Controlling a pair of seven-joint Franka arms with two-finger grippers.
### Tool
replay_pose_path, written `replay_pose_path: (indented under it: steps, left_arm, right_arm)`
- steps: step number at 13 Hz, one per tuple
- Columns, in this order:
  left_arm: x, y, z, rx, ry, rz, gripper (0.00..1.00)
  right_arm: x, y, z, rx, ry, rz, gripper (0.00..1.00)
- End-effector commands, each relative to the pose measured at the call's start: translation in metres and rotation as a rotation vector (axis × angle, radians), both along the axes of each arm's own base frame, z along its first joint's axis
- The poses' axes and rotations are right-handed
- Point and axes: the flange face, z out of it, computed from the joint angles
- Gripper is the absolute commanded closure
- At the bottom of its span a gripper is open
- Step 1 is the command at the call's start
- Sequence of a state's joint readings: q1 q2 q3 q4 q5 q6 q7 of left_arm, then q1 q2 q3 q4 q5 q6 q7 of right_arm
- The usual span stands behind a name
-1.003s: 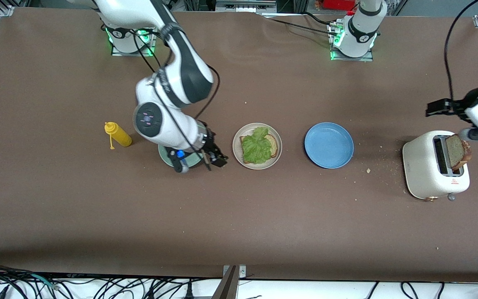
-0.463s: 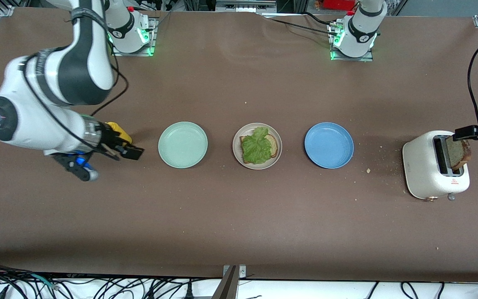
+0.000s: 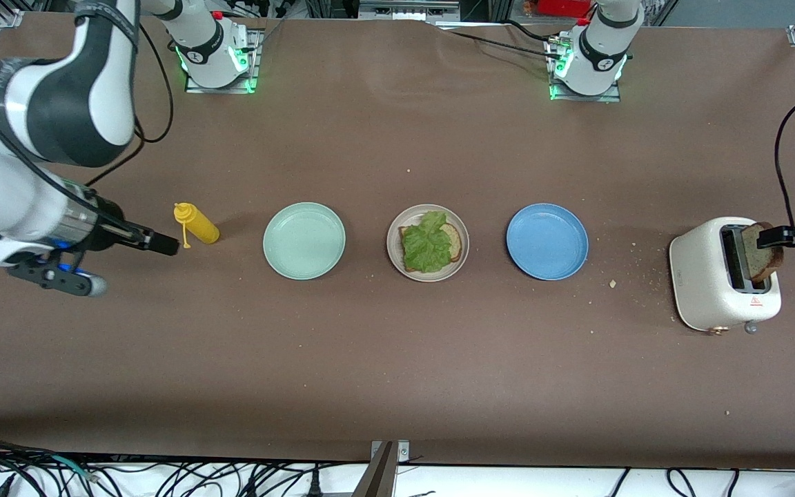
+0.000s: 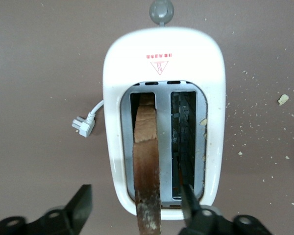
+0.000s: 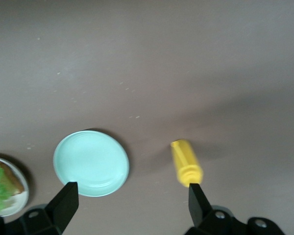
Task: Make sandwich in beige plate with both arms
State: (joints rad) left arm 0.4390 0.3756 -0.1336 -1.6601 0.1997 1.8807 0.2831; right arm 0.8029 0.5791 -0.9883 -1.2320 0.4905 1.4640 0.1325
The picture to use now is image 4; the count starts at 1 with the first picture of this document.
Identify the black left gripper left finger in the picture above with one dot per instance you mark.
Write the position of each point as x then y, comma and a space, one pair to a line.
76, 213

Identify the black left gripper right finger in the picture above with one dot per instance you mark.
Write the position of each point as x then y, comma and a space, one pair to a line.
196, 218

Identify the brown crust bread slice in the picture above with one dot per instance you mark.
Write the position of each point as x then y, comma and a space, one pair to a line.
145, 161

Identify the white two-slot toaster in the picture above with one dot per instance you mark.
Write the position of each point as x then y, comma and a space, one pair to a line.
117, 137

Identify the small bread crumb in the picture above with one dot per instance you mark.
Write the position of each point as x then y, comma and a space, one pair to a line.
203, 121
283, 99

